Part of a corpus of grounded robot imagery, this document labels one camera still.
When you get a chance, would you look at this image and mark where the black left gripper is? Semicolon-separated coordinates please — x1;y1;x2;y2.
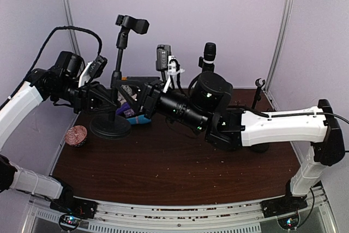
52;77;119;113

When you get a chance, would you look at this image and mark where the purple microphone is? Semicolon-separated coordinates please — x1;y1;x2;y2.
116;102;130;115

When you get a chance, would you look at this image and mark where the silver glitter microphone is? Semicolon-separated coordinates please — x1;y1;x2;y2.
119;85;139;118

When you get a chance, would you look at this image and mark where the black stand with glitter microphone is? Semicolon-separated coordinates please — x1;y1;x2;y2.
90;15;149;140

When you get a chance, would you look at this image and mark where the blue microphone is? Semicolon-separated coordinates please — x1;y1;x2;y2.
127;115;152;125

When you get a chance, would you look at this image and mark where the black microphone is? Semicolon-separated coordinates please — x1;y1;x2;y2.
198;42;216;72

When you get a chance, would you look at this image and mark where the black stand for pink microphone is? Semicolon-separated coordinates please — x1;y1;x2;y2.
251;78;266;109

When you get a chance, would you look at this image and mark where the black stand with blue microphone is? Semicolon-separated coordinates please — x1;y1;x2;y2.
250;144;270;153

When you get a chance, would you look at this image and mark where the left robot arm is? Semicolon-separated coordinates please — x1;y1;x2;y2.
1;26;117;213

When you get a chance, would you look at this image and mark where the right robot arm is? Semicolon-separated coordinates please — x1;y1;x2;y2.
115;43;346;212

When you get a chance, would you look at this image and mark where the red patterned small bowl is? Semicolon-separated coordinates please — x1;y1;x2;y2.
64;125;87;147

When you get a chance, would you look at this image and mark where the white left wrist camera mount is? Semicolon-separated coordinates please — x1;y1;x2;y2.
78;62;93;88

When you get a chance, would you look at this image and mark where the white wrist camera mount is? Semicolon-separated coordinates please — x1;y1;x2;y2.
163;55;185;94
78;62;93;88

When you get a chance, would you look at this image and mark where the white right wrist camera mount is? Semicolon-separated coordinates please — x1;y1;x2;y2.
163;55;185;94

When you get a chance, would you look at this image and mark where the aluminium corner frame post left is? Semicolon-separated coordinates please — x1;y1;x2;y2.
62;0;80;55

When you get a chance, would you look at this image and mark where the aluminium corner frame post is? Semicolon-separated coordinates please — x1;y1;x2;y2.
62;0;80;55
264;0;294;94

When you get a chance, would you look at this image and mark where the aluminium corner frame post right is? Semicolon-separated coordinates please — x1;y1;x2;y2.
264;0;294;94

